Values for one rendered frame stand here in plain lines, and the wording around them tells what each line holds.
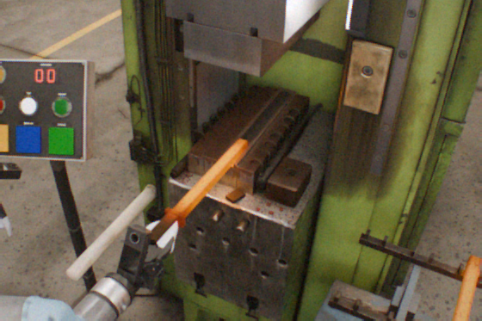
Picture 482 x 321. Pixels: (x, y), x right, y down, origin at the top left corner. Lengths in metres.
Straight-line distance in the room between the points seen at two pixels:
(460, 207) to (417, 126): 1.71
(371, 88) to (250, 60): 0.29
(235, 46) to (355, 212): 0.60
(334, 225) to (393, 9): 0.68
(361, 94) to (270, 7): 0.31
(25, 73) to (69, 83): 0.13
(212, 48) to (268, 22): 0.17
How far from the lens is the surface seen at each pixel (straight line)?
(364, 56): 1.14
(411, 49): 1.13
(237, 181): 1.31
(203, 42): 1.15
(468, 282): 1.20
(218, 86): 1.56
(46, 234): 2.59
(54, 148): 1.41
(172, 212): 1.10
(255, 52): 1.09
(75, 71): 1.39
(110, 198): 2.69
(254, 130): 1.43
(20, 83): 1.45
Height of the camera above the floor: 1.81
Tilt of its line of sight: 36 degrees down
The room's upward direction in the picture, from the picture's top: 3 degrees clockwise
